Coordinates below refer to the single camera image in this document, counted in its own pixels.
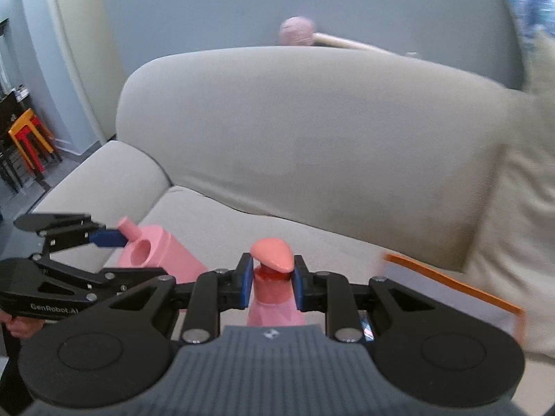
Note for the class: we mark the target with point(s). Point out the black chair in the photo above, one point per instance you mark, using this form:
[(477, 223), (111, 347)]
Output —
[(8, 156)]

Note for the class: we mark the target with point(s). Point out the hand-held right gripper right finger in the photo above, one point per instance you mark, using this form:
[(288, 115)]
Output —
[(298, 281)]

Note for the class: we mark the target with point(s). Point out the pink jug with spout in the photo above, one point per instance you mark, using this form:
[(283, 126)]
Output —
[(173, 253)]

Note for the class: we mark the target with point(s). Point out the pink fuzzy ball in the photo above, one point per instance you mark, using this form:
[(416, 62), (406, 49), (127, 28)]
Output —
[(296, 31)]

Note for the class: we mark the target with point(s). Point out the orange cardboard box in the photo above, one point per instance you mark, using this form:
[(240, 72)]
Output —
[(433, 297)]

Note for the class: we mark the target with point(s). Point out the orange stool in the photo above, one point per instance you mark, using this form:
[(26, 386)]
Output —
[(24, 130)]

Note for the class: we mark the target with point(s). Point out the person's left hand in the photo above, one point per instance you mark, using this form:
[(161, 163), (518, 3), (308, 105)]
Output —
[(21, 327)]

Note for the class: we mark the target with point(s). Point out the blue patterned cushion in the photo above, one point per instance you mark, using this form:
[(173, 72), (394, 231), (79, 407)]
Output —
[(527, 13)]

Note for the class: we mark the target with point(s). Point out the pink pump bottle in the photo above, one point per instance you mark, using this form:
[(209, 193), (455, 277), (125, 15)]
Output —
[(271, 307)]

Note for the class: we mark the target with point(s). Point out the beige cushion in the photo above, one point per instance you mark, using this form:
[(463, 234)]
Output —
[(516, 225)]

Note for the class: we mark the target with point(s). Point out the red stool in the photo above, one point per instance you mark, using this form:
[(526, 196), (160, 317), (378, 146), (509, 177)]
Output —
[(37, 145)]

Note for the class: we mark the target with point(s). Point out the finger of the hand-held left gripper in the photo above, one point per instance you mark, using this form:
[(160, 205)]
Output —
[(104, 284), (106, 238)]

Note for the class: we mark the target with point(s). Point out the beige sofa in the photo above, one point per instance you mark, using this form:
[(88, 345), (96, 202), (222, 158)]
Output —
[(303, 130)]

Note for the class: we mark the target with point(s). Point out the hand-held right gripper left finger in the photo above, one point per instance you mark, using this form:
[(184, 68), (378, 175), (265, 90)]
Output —
[(247, 279)]

